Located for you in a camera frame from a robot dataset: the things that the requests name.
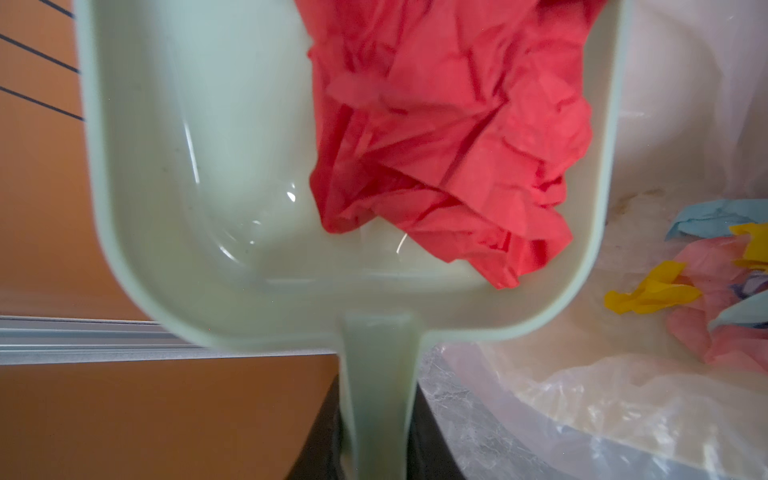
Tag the large pink paper scrap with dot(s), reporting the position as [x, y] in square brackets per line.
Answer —
[710, 268]

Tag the yellow paper ball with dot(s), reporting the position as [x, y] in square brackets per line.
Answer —
[662, 288]

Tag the cream plastic trash bin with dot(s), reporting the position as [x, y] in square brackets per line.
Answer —
[692, 128]

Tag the light blue paper strip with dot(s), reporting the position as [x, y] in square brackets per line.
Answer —
[749, 313]

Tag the clear plastic bin liner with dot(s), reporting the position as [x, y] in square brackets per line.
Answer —
[594, 395]

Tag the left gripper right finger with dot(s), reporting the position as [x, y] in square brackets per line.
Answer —
[429, 455]

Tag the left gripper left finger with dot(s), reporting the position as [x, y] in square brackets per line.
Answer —
[319, 458]

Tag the purple paper scrap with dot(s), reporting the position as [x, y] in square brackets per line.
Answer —
[754, 284]

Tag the small cyan paper scrap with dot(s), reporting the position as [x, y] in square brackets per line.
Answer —
[714, 219]

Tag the small yellow paper scrap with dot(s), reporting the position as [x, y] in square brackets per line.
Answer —
[755, 254]

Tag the green plastic dustpan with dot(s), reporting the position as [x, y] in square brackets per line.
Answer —
[201, 139]

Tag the red paper scrap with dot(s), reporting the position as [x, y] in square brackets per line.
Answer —
[455, 121]

